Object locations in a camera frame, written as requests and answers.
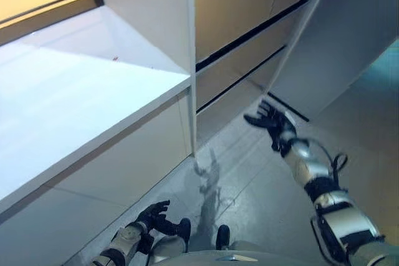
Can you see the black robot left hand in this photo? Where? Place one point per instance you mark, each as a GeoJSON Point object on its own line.
{"type": "Point", "coordinates": [152, 214]}

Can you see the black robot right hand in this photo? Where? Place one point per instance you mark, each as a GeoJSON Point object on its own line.
{"type": "Point", "coordinates": [274, 121]}

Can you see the white fridge drawer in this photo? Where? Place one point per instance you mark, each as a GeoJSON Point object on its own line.
{"type": "Point", "coordinates": [237, 69]}

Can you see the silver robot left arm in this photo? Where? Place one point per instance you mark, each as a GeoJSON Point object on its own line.
{"type": "Point", "coordinates": [124, 241]}

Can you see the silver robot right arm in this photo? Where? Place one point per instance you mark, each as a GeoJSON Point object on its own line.
{"type": "Point", "coordinates": [336, 210]}

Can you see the stainless steel fridge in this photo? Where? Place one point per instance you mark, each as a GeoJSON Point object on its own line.
{"type": "Point", "coordinates": [327, 45]}

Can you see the black robot left foot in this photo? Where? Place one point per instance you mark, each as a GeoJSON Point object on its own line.
{"type": "Point", "coordinates": [182, 230]}

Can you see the black robot foot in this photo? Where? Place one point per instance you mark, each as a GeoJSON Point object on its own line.
{"type": "Point", "coordinates": [182, 230]}
{"type": "Point", "coordinates": [223, 236]}

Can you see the black robot right foot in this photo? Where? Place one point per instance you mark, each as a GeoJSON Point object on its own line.
{"type": "Point", "coordinates": [223, 236]}

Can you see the grey robot torso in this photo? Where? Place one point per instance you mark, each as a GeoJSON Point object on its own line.
{"type": "Point", "coordinates": [233, 258]}

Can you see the white counter cabinet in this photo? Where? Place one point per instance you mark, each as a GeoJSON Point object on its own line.
{"type": "Point", "coordinates": [78, 122]}

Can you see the white tall cabinet panel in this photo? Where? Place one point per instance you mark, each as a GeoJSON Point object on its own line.
{"type": "Point", "coordinates": [149, 20]}

